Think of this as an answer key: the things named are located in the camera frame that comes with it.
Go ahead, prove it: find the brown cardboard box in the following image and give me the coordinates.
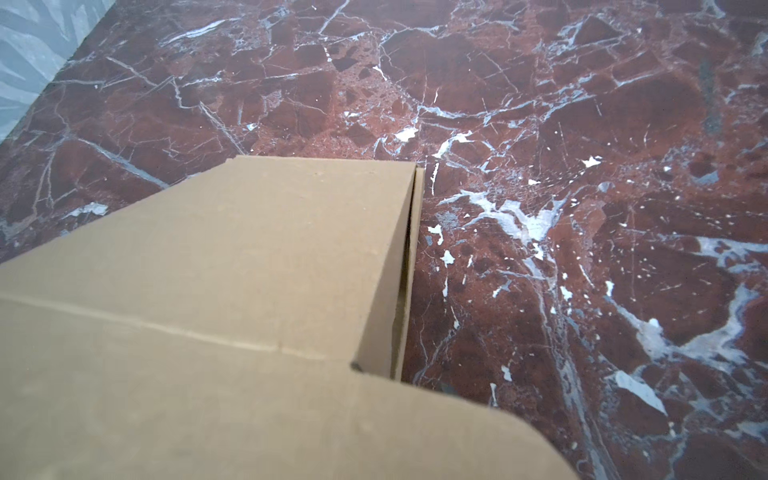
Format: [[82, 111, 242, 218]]
[[1, 156, 574, 479]]

